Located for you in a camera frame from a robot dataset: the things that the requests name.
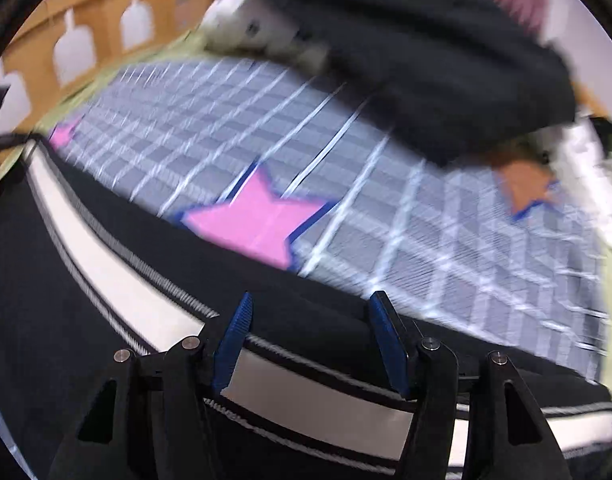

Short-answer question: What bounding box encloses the wooden bed frame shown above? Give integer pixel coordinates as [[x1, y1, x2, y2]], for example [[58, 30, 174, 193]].
[[0, 0, 612, 172]]

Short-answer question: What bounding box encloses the green bed sheet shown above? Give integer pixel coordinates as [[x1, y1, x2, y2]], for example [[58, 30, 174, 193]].
[[0, 29, 612, 391]]

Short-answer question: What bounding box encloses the black pants white stripe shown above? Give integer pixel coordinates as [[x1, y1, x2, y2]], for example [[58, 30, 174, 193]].
[[0, 142, 612, 479]]

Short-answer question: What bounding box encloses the black padded jacket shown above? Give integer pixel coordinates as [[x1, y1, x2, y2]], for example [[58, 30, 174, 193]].
[[265, 0, 576, 165]]

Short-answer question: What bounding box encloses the grey checked star blanket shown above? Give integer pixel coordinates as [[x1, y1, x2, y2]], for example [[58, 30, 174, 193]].
[[0, 56, 612, 480]]

